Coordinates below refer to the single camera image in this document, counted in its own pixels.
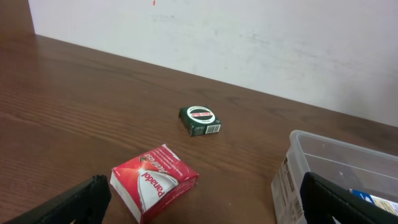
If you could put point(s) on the blue fever patch packet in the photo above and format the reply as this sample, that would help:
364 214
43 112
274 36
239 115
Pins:
382 203

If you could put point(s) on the green round-logo small box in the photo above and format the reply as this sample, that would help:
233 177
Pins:
199 120

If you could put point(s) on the red Panadol box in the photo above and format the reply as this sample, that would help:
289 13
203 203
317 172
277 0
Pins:
150 182

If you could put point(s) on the clear plastic container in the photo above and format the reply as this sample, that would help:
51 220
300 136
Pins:
344 164

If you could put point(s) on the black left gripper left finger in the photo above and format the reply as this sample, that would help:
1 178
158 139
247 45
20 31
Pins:
85 203

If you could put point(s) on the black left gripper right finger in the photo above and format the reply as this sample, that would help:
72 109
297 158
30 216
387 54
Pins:
328 203

